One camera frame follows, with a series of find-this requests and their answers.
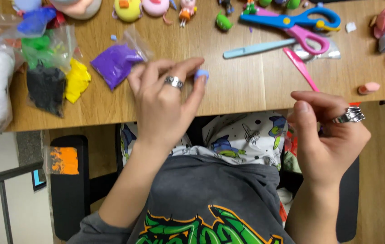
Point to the colourful cloth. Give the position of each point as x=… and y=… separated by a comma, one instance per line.
x=289, y=156

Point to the pale blue clay figure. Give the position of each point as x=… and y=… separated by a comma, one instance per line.
x=27, y=4

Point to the bag of yellow clay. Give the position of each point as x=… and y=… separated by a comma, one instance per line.
x=76, y=81

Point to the green clay ball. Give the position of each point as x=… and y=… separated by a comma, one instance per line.
x=293, y=4
x=265, y=2

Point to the pink pig clay head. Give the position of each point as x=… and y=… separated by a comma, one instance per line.
x=155, y=7

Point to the bag of orange clay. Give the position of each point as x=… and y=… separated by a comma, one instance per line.
x=64, y=161

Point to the clear plastic wrapper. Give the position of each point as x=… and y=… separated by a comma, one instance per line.
x=333, y=52

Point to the person's white printed trousers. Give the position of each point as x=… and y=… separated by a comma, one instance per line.
x=246, y=135

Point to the small periwinkle clay ball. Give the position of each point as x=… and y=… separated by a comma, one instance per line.
x=201, y=74

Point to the bag of green clay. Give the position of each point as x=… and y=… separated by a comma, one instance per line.
x=39, y=50

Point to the bag of red clay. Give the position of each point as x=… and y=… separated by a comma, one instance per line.
x=56, y=21

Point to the pink clay roll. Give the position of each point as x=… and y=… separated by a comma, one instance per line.
x=369, y=88

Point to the yellow duck clay figure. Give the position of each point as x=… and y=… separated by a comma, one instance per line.
x=127, y=11

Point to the light blue clay tool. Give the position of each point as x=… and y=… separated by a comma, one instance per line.
x=257, y=49

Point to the large peach clay head figure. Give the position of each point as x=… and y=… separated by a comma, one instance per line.
x=77, y=7

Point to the dark metal railing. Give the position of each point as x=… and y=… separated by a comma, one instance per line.
x=6, y=203

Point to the small pig figure orange dress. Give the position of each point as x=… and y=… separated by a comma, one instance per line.
x=187, y=13

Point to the bag of black clay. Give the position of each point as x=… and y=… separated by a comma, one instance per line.
x=46, y=89

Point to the white clay bit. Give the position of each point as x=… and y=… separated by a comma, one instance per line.
x=350, y=27

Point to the green and red toy figure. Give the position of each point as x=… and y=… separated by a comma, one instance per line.
x=249, y=6

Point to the person's right hand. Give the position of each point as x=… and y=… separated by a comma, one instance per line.
x=331, y=149

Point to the dark small toy figure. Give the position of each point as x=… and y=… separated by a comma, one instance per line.
x=227, y=6

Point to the person's grey graffiti sweatshirt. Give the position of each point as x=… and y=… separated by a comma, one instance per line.
x=206, y=196

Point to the pink plastic clay tool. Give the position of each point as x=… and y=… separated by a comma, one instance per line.
x=299, y=66

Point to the black office chair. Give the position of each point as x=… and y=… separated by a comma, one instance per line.
x=68, y=203

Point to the green clay creature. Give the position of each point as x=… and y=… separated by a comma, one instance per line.
x=223, y=22

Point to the bag of purple clay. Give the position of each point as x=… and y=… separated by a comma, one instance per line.
x=116, y=62

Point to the pink plastic scissors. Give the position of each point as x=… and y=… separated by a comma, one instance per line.
x=302, y=35

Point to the blue plastic scissors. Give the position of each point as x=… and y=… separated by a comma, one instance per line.
x=280, y=19

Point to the person's left hand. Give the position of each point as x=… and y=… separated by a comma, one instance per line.
x=160, y=108

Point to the bag of blue clay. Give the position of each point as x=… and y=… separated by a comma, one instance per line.
x=36, y=21

